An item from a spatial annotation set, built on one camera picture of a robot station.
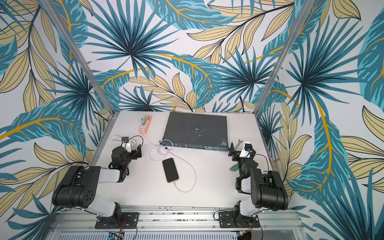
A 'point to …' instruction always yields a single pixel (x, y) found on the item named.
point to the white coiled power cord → (117, 138)
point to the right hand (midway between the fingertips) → (231, 143)
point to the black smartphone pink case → (170, 170)
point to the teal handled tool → (234, 168)
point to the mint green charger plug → (143, 120)
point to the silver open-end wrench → (239, 142)
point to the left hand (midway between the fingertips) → (132, 145)
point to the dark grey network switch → (202, 131)
